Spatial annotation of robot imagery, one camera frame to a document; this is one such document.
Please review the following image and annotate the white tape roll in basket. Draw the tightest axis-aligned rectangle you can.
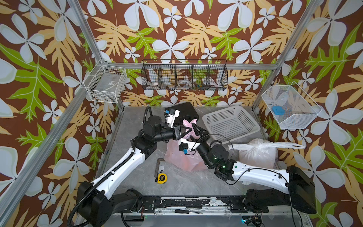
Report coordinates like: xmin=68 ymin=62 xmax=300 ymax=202
xmin=178 ymin=79 xmax=192 ymax=88

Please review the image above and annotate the blue object in basket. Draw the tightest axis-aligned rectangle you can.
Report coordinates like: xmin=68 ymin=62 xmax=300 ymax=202
xmin=272 ymin=106 xmax=285 ymax=116

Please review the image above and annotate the white wire basket left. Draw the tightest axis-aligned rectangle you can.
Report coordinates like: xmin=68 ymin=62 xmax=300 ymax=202
xmin=84 ymin=61 xmax=128 ymax=104

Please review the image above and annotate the white mesh basket right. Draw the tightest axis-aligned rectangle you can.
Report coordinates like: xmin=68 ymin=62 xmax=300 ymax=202
xmin=262 ymin=82 xmax=322 ymax=130

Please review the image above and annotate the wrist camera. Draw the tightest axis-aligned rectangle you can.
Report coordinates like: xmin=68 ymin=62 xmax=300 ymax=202
xmin=178 ymin=139 xmax=200 ymax=155
xmin=164 ymin=109 xmax=180 ymax=128

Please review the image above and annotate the pink printed plastic bag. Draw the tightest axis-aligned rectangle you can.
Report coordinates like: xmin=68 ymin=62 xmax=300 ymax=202
xmin=164 ymin=119 xmax=209 ymax=172

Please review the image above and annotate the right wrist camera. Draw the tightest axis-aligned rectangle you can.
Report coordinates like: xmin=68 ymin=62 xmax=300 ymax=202
xmin=178 ymin=139 xmax=200 ymax=155

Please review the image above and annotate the black plastic tool case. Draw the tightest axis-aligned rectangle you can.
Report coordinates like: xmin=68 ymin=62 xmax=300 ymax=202
xmin=164 ymin=102 xmax=199 ymax=125

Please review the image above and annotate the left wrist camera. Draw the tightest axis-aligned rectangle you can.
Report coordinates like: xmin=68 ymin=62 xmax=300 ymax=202
xmin=164 ymin=109 xmax=180 ymax=128

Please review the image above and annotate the white plastic bag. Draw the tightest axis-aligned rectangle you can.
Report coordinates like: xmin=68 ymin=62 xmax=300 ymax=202
xmin=228 ymin=139 xmax=306 ymax=169

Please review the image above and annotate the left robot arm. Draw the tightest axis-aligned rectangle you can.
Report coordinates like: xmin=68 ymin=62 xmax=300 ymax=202
xmin=67 ymin=103 xmax=195 ymax=227

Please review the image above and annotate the black screwdriver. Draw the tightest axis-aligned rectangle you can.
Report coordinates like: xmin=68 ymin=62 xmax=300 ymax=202
xmin=175 ymin=209 xmax=203 ymax=214

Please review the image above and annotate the yellow tape measure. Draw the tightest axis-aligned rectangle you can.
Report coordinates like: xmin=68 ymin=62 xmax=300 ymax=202
xmin=155 ymin=172 xmax=167 ymax=184

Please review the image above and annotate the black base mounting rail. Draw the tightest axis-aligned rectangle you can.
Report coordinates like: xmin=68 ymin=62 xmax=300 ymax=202
xmin=121 ymin=195 xmax=269 ymax=214

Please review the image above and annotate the black wire basket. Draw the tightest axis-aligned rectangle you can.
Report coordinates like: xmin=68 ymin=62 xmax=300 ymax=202
xmin=140 ymin=59 xmax=228 ymax=91

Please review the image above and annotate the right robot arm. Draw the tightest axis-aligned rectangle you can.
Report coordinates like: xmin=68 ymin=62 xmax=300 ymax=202
xmin=189 ymin=124 xmax=317 ymax=214

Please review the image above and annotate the white plastic perforated basket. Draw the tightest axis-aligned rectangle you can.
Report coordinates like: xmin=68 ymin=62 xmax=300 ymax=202
xmin=202 ymin=106 xmax=261 ymax=144

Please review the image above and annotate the large metal hex key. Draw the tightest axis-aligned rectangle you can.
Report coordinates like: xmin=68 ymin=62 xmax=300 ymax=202
xmin=154 ymin=158 xmax=165 ymax=177

